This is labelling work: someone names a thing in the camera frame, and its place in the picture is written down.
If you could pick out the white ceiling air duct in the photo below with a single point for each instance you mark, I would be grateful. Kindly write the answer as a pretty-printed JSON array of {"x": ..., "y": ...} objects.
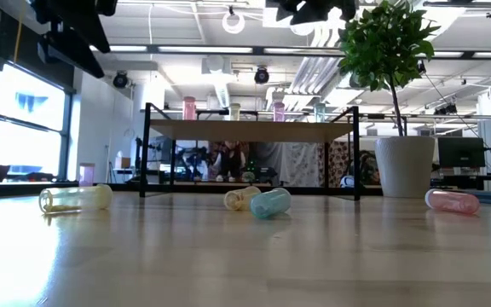
[{"x": 220, "y": 81}]

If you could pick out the small green round object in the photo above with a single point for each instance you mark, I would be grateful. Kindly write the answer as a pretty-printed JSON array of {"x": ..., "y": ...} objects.
[{"x": 248, "y": 176}]

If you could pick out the patterned hanging cloth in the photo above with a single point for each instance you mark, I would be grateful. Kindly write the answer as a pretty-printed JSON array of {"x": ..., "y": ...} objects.
[{"x": 337, "y": 162}]

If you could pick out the white hanging cloth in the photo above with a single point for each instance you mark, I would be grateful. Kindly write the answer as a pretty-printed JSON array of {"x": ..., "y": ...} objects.
[{"x": 298, "y": 164}]

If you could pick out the black aluminium table frame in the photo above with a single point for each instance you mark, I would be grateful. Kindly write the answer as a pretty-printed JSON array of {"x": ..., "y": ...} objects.
[{"x": 122, "y": 187}]

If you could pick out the green leafy plant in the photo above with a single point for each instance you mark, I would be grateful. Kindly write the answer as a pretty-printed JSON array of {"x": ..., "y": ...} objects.
[{"x": 382, "y": 42}]

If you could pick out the wooden shelf black metal frame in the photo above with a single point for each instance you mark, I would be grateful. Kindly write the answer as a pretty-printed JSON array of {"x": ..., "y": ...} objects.
[{"x": 250, "y": 131}]

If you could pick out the long linear ceiling light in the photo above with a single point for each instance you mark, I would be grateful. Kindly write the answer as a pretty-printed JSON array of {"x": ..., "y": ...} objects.
[{"x": 205, "y": 49}]

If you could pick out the white plant pot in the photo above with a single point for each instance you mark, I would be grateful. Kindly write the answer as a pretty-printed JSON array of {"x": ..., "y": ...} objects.
[{"x": 404, "y": 166}]

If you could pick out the black computer monitor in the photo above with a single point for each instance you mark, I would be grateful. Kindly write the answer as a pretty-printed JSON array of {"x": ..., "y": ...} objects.
[{"x": 460, "y": 152}]

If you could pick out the white round object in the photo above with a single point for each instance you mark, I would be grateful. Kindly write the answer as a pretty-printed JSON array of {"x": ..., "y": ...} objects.
[{"x": 347, "y": 182}]

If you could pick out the yellow pill bottle white cap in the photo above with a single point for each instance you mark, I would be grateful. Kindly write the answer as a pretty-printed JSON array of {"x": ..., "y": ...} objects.
[
  {"x": 75, "y": 198},
  {"x": 237, "y": 199},
  {"x": 234, "y": 113}
]

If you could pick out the person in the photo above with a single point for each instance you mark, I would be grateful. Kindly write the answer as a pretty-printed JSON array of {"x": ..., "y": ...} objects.
[{"x": 228, "y": 164}]

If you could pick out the black ceiling spotlight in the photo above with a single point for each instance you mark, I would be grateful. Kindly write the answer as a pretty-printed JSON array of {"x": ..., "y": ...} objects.
[
  {"x": 261, "y": 76},
  {"x": 120, "y": 80}
]

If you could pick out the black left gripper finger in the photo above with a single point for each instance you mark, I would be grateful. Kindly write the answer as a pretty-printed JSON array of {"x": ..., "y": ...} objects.
[
  {"x": 88, "y": 30},
  {"x": 71, "y": 53}
]

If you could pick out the small cardboard box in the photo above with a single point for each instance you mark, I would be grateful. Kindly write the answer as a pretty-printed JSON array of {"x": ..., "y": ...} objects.
[{"x": 123, "y": 163}]

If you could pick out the red pill bottle white cap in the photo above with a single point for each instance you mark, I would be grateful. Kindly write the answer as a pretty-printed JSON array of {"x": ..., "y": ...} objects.
[
  {"x": 189, "y": 108},
  {"x": 452, "y": 201}
]

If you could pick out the grey hanging cloth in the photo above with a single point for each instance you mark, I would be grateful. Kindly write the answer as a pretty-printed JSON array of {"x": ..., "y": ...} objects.
[{"x": 267, "y": 153}]

